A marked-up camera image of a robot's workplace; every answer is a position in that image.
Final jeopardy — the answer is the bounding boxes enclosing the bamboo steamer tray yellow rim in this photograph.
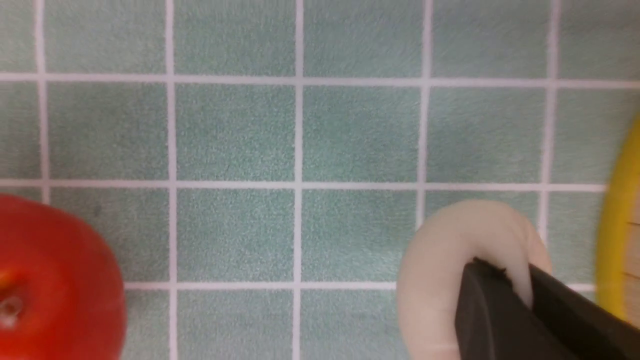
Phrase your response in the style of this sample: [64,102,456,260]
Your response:
[595,117,640,328]

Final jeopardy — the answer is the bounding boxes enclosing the white bun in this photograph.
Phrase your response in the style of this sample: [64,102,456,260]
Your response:
[396,199,553,360]

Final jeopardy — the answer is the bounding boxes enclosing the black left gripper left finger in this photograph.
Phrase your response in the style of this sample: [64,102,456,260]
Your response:
[454,258,578,360]

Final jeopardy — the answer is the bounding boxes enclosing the green checkered tablecloth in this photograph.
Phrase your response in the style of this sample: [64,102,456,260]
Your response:
[0,0,640,360]

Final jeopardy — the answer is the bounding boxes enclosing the red pomegranate toy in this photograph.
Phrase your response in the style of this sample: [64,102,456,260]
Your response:
[0,193,127,360]

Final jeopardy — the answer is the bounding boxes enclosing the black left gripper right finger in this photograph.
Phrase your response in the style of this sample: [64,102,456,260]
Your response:
[529,264,640,360]

